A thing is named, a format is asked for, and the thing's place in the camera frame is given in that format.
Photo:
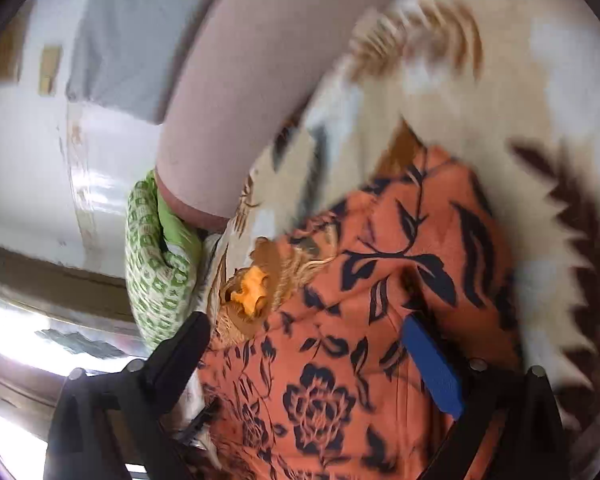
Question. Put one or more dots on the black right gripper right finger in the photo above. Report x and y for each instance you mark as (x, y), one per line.
(532, 444)

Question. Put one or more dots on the grey pillow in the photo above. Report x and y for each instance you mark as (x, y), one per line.
(128, 53)

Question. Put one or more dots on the orange black floral garment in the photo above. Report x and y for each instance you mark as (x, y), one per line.
(325, 390)

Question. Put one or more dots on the brown wooden window frame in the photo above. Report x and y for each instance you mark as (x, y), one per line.
(52, 320)

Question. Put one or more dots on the pink quilted bolster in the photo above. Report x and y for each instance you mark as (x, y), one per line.
(251, 65)

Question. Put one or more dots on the green white checkered pillow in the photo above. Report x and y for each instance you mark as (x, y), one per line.
(161, 262)

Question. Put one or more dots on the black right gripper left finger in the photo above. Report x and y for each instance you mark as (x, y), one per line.
(81, 443)

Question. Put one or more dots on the beige leaf print blanket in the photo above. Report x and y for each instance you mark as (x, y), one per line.
(513, 88)

